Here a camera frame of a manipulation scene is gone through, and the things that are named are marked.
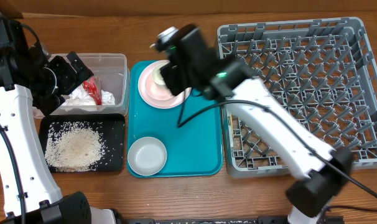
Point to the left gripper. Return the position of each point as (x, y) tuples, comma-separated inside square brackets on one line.
[(58, 63)]

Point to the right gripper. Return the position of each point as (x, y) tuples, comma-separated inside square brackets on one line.
[(175, 86)]

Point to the red snack wrapper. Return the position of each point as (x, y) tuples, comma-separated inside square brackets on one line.
[(93, 87)]

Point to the cream paper cup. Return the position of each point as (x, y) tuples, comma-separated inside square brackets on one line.
[(157, 77)]

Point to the white napkin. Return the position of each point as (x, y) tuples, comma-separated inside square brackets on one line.
[(80, 97)]

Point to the pile of rice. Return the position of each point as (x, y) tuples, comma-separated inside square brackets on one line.
[(74, 146)]

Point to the grey bowl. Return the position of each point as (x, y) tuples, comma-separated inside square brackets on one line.
[(147, 156)]

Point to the pink small bowl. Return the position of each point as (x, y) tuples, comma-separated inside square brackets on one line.
[(161, 94)]

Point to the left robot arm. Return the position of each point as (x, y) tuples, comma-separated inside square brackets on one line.
[(29, 79)]

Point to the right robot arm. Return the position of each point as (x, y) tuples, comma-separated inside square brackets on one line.
[(320, 170)]

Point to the grey dishwasher rack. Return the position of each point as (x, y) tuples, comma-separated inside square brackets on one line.
[(322, 71)]

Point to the pink plate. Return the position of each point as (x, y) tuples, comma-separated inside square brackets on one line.
[(168, 104)]

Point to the clear plastic bin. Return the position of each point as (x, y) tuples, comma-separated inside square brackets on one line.
[(114, 75)]

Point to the teal serving tray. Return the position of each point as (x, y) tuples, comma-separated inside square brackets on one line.
[(194, 149)]

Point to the black plastic tray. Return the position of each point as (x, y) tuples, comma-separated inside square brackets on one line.
[(112, 126)]

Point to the cardboard backdrop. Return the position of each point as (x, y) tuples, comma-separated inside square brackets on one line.
[(102, 8)]

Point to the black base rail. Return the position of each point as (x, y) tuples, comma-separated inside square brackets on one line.
[(258, 220)]

